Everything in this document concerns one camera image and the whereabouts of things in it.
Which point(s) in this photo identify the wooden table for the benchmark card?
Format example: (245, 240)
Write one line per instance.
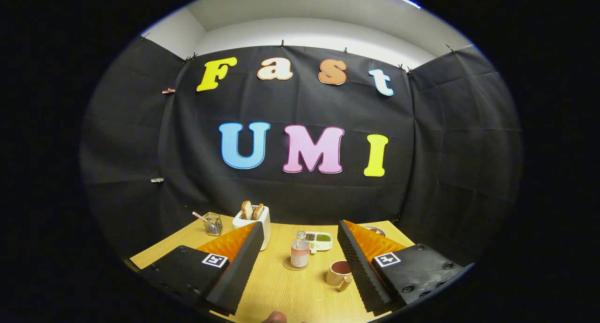
(290, 295)

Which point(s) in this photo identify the pink clip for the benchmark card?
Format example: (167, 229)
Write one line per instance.
(168, 91)

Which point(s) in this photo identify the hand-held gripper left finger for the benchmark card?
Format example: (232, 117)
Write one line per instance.
(239, 276)

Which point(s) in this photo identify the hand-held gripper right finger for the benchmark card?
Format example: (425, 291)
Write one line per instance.
(361, 271)

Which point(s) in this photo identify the white divided bean dish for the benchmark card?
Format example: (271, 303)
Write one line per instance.
(323, 243)

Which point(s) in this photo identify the black backdrop cloth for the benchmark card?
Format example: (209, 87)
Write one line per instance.
(281, 191)

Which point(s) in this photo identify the clear plastic juice bottle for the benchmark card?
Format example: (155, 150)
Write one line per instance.
(300, 255)

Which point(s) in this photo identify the toasted bread slice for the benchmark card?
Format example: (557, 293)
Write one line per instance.
(258, 212)
(246, 210)

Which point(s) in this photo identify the white toaster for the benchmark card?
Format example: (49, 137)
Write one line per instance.
(266, 234)

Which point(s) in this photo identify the pink striped straw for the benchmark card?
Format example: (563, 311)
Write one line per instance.
(199, 216)

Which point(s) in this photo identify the beige cup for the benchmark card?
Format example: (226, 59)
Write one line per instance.
(333, 277)

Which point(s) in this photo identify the white oval plate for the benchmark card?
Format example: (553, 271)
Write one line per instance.
(380, 231)

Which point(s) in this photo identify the round wooden coaster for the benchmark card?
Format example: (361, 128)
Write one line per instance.
(286, 265)

